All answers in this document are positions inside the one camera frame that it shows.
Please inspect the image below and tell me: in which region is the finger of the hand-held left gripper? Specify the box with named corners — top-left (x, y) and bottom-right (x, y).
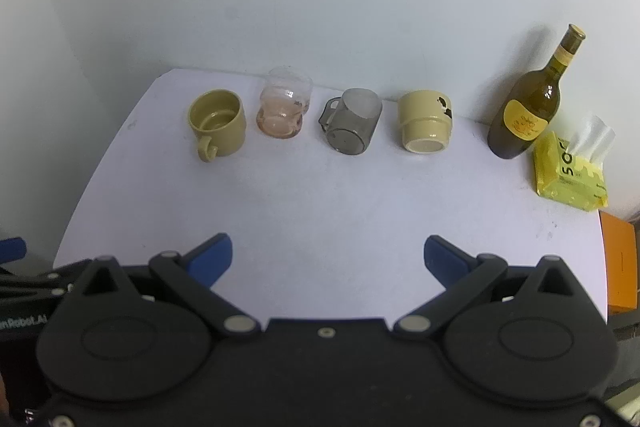
top-left (0, 236), bottom-right (93, 308)

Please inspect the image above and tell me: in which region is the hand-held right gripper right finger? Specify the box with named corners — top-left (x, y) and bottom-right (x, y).
top-left (394, 235), bottom-right (598, 339)

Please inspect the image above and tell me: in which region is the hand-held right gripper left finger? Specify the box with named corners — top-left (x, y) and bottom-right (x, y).
top-left (60, 233), bottom-right (261, 339)

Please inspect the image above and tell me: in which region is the cream cup with dark print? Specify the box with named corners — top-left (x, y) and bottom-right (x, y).
top-left (397, 90), bottom-right (454, 155)

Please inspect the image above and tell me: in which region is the pink clear glass cup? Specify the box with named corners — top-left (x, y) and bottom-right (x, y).
top-left (256, 67), bottom-right (314, 140)

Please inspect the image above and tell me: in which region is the olive yellow ceramic mug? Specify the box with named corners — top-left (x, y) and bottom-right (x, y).
top-left (188, 89), bottom-right (247, 163)

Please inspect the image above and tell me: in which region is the yellow tissue pack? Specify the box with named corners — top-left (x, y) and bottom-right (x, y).
top-left (533, 113), bottom-right (617, 212)

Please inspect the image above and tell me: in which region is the grey transparent mug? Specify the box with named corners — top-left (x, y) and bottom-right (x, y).
top-left (318, 88), bottom-right (384, 155)

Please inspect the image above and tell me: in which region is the green glass wine bottle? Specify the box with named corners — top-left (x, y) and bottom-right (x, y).
top-left (487, 24), bottom-right (587, 159)

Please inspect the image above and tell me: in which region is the orange box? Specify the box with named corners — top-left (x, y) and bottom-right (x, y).
top-left (600, 211), bottom-right (639, 314)

